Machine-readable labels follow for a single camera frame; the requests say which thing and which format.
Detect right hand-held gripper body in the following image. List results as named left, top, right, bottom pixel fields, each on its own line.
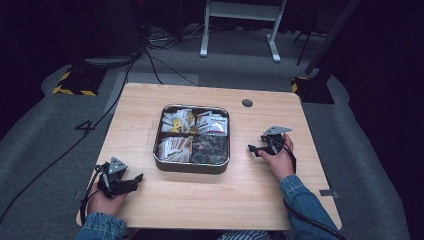
left=259, top=125, right=294, bottom=156

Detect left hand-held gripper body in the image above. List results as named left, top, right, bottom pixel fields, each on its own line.
left=95, top=156, right=135, bottom=200

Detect pile of white red packets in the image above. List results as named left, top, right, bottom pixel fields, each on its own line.
left=194, top=109, right=229, bottom=136

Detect square metal compartment tray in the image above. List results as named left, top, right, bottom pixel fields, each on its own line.
left=152, top=103, right=231, bottom=175

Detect person's right hand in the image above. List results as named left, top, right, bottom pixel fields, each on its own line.
left=258, top=133, right=296, bottom=183

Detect person's left hand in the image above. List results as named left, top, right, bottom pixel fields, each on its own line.
left=87, top=183, right=130, bottom=218

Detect pile of dark packets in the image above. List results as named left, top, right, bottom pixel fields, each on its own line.
left=191, top=134, right=229, bottom=165

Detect pile of white brown sachets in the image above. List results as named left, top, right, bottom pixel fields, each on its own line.
left=155, top=135, right=194, bottom=164

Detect black yellow striped stand base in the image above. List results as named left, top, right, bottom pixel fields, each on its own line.
left=52, top=65, right=108, bottom=98
left=290, top=75, right=336, bottom=105

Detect pile of white yellow packets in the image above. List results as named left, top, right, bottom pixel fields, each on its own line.
left=160, top=108, right=196, bottom=134

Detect person's striped clothing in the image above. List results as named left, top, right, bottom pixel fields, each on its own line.
left=216, top=229, right=273, bottom=240

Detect black tripod legs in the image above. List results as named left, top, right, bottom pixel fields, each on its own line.
left=292, top=28, right=323, bottom=67

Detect grey round stand base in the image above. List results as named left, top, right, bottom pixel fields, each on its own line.
left=84, top=54, right=142, bottom=70

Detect dark slanted stand pole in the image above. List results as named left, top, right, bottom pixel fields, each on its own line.
left=303, top=0, right=362, bottom=76

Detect black equipment cabinet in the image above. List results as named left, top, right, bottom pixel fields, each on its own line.
left=96, top=0, right=152, bottom=56

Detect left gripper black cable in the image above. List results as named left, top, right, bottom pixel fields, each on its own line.
left=79, top=163, right=111, bottom=228

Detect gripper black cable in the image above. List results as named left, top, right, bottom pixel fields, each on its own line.
left=282, top=141, right=348, bottom=240
left=79, top=163, right=111, bottom=228

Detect long black floor cable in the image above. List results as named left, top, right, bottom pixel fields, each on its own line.
left=0, top=54, right=141, bottom=225

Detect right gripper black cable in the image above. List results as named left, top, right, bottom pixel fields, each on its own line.
left=282, top=141, right=348, bottom=240

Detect thin black floor cable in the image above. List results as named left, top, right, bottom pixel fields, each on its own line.
left=143, top=46, right=200, bottom=88

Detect white metal desk frame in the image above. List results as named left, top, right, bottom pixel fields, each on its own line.
left=199, top=0, right=288, bottom=64

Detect tangle of floor cables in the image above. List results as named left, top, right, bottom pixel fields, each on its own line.
left=146, top=22, right=209, bottom=51

